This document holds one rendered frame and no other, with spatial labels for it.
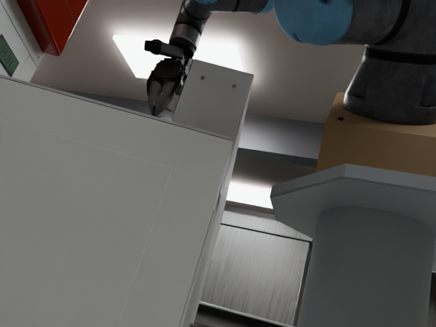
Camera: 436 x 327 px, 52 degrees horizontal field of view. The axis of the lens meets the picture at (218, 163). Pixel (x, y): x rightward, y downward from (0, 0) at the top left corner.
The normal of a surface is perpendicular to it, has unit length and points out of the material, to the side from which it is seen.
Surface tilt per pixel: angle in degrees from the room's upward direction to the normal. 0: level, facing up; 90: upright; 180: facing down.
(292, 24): 125
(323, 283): 90
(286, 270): 90
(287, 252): 90
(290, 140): 90
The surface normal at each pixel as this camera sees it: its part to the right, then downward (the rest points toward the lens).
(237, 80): 0.05, -0.38
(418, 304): 0.57, -0.18
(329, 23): 0.25, 0.76
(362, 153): -0.18, -0.44
